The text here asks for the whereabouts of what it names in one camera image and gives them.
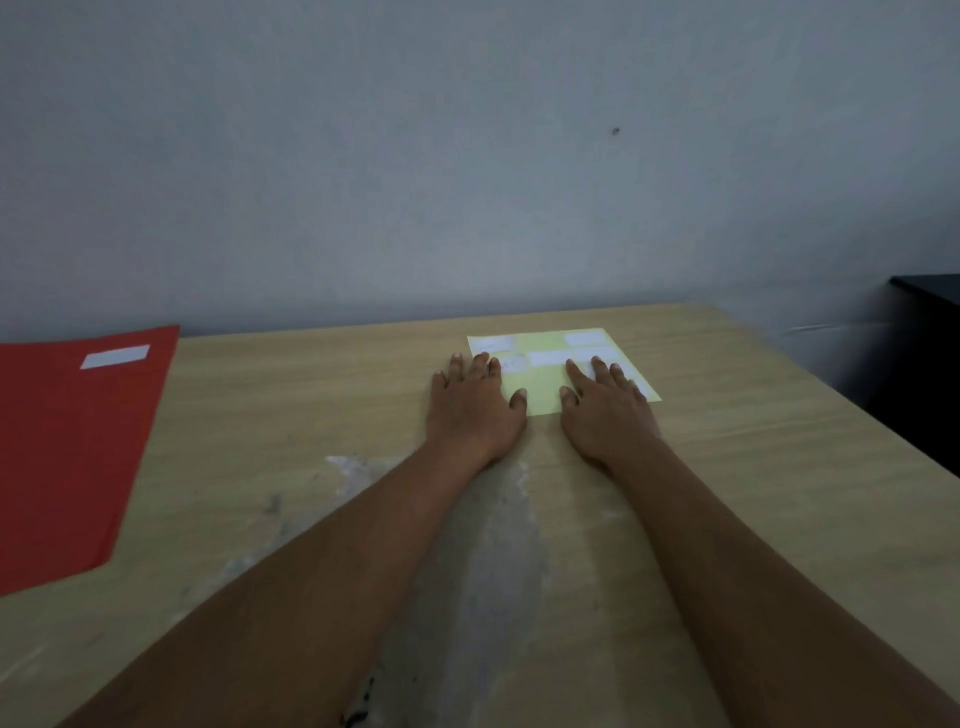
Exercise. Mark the person's left hand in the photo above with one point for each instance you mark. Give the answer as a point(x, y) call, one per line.
point(472, 416)

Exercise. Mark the person's right hand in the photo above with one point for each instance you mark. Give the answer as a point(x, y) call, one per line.
point(607, 420)

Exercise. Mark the person's left middle finger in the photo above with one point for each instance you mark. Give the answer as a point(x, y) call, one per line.
point(478, 367)

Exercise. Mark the person's right middle finger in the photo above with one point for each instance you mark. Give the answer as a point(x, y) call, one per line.
point(603, 373)

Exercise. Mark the person's right little finger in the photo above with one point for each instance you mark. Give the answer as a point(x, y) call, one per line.
point(637, 391)

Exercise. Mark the person's left thumb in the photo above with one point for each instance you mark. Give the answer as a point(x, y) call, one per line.
point(517, 405)

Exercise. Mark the person's left little finger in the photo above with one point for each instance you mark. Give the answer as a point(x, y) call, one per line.
point(439, 384)

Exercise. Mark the person's right thumb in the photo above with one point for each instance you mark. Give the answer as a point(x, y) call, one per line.
point(568, 401)

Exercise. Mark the person's right forearm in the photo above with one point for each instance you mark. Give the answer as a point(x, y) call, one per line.
point(742, 592)

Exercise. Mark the person's left forearm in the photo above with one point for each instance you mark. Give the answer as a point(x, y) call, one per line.
point(322, 600)

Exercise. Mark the yellow paper sheet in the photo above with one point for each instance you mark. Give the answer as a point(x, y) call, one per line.
point(541, 390)

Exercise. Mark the white sticker label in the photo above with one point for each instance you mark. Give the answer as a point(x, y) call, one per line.
point(547, 358)
point(513, 364)
point(586, 339)
point(495, 343)

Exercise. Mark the black cabinet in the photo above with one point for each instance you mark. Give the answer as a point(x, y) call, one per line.
point(919, 367)

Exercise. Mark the white label on red folder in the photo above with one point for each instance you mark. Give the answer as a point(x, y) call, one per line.
point(115, 357)

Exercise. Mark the red paper folder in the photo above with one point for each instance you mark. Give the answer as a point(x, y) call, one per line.
point(67, 457)

